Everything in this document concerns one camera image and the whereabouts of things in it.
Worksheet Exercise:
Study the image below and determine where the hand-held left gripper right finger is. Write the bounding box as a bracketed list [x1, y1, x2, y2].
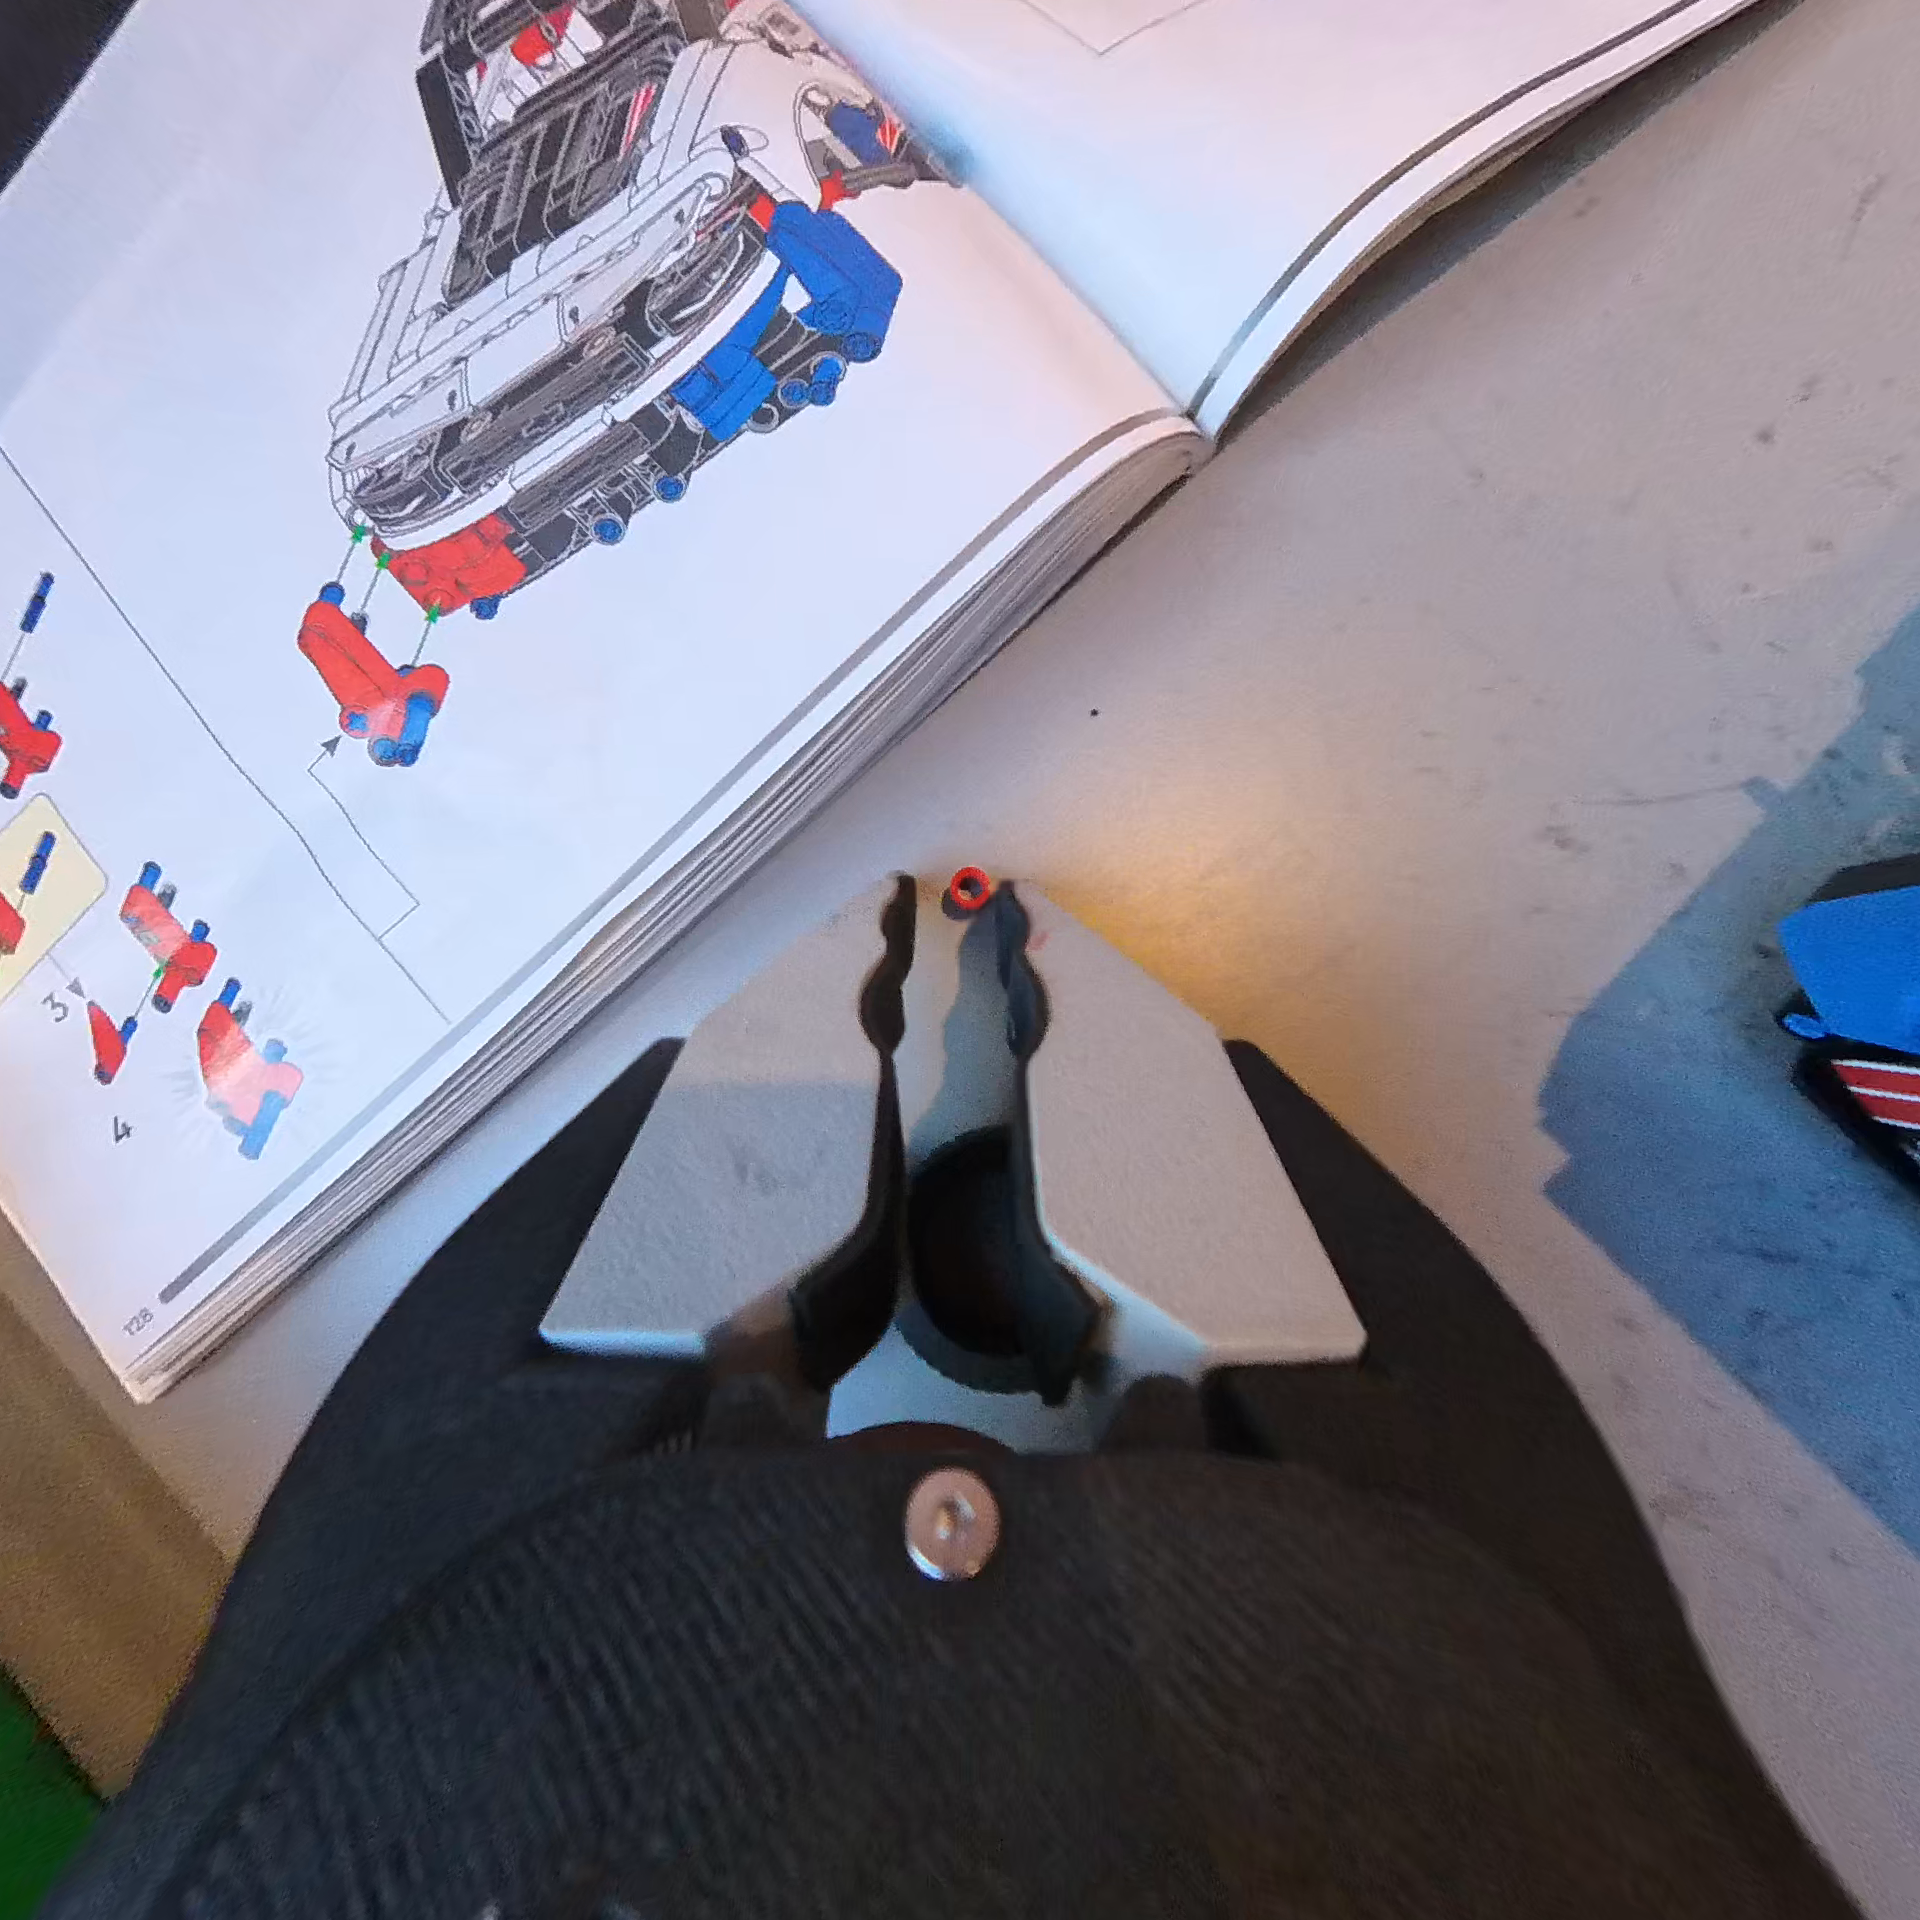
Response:
[960, 876, 1371, 1407]

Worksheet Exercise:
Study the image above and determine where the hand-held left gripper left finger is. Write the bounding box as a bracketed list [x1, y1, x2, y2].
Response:
[537, 871, 920, 1389]

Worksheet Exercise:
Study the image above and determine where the brick-built toy race car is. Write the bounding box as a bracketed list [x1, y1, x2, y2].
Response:
[1776, 858, 1920, 1187]

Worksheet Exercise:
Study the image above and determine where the open building instruction booklet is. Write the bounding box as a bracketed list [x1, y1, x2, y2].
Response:
[0, 0, 1773, 1403]

